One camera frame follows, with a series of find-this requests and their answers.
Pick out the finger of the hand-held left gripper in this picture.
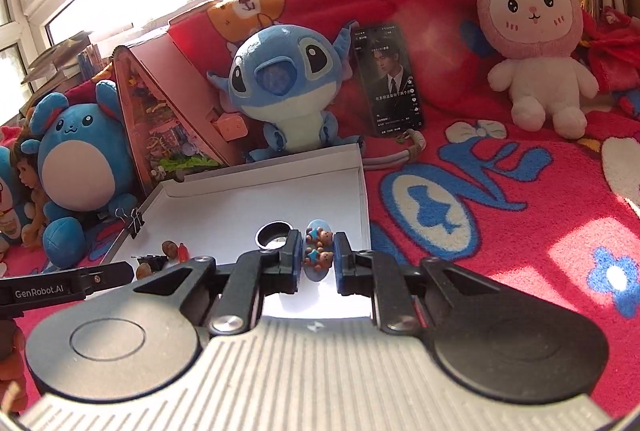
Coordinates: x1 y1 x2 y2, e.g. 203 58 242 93
75 261 136 299

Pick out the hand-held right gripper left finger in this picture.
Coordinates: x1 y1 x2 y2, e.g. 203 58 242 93
127 231 304 336

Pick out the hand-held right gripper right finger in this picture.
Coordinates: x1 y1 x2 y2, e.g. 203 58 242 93
334 232 536 336

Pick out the blue bear hair clip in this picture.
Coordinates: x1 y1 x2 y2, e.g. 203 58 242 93
303 219 336 283

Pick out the black binder clip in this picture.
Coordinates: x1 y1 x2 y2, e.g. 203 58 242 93
131 254 169 270
115 207 146 240

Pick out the grey cardboard box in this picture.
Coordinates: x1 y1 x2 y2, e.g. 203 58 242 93
100 142 373 318

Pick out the black round cap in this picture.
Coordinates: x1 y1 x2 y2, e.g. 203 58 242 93
256 221 294 248

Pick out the blue cat plush toy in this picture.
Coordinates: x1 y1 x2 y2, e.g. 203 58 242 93
0 146 26 252

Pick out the brown-haired doll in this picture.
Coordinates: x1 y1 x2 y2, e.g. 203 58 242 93
10 138 51 244

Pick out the blue mouse plush toy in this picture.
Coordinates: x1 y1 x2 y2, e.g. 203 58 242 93
20 80 138 269

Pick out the small orange cube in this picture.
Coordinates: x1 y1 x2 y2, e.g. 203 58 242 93
212 112 248 143

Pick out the triangular miniature house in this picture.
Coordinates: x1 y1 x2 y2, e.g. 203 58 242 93
112 34 246 197

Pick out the red printed blanket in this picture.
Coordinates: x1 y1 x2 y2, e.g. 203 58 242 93
0 0 640 417

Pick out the blue alien plush toy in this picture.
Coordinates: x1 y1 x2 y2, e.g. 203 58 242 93
206 21 368 162

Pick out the black smartphone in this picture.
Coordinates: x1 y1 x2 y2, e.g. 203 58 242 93
351 24 427 138

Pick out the stack of books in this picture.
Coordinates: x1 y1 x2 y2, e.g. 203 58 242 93
20 31 116 87

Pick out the pink bunny plush toy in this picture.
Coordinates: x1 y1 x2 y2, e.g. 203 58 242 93
460 0 600 141

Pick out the red cloth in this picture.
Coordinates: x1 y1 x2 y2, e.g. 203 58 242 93
575 6 640 117

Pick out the grey hair tie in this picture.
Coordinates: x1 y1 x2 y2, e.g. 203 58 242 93
362 131 427 169

